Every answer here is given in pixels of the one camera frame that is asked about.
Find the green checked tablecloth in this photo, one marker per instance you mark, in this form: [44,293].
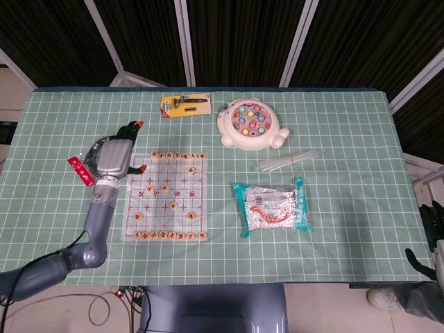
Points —
[312,249]

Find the white sneaker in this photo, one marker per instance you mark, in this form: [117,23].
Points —
[381,299]

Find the teal silver snack bag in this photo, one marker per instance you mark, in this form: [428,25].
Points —
[270,208]

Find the white screen foot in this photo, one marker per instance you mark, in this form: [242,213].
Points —
[133,79]
[428,173]

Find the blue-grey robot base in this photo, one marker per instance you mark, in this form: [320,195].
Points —
[215,301]

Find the chinese chess board set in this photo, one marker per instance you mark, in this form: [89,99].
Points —
[180,180]

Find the clear glue stick bundle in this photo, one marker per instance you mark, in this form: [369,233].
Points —
[277,163]

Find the dark grey trouser leg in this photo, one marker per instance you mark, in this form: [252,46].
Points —
[423,300]

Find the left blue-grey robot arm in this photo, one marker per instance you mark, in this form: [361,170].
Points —
[98,215]

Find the small red box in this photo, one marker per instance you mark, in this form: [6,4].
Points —
[81,170]

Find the red round button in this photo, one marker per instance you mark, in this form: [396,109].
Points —
[119,294]

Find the yellow tool blister pack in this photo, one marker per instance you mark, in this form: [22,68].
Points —
[173,109]

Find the white fishing game toy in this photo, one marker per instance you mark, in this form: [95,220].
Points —
[236,138]

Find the black box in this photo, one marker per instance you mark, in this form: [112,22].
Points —
[7,133]

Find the beige chess piece red character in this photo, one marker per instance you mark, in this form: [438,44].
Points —
[137,235]
[180,236]
[145,235]
[203,235]
[162,234]
[149,188]
[138,216]
[153,235]
[190,236]
[171,235]
[164,188]

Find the black slatted screen panel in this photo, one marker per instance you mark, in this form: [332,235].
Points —
[364,34]
[149,34]
[52,34]
[426,114]
[243,34]

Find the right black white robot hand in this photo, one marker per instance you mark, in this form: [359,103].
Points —
[431,218]

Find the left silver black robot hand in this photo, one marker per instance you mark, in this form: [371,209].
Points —
[114,159]

